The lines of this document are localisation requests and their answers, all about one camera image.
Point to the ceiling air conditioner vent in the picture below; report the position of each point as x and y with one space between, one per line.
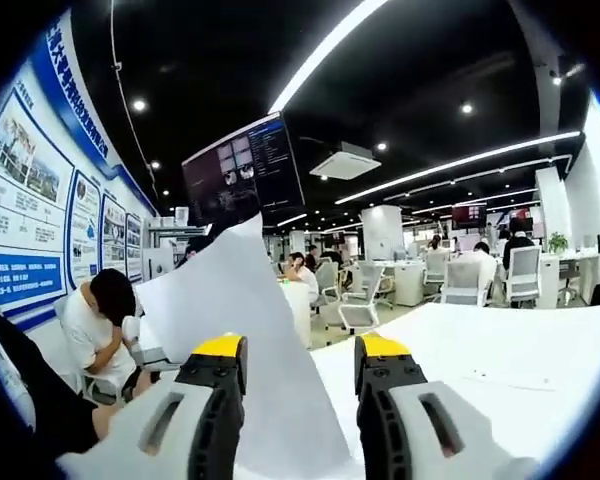
345 161

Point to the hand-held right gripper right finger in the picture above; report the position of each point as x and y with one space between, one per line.
380 415

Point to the small hanging display screen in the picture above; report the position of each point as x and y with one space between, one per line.
470 216

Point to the white ceiling conduit pipe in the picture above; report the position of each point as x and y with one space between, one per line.
116 50

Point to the long ceiling light strip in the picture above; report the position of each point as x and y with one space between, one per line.
460 162
330 45

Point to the green potted plant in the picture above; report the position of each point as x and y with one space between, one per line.
557 242

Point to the blue white wall poster board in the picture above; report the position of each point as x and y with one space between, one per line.
30 200

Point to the group of white office chairs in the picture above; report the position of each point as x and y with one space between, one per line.
460 285

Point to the white storage shelf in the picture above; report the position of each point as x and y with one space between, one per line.
170 235

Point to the white cloth sheet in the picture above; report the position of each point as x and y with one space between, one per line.
240 300

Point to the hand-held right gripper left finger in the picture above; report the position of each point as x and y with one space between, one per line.
215 415

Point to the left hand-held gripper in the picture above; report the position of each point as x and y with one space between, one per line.
142 355

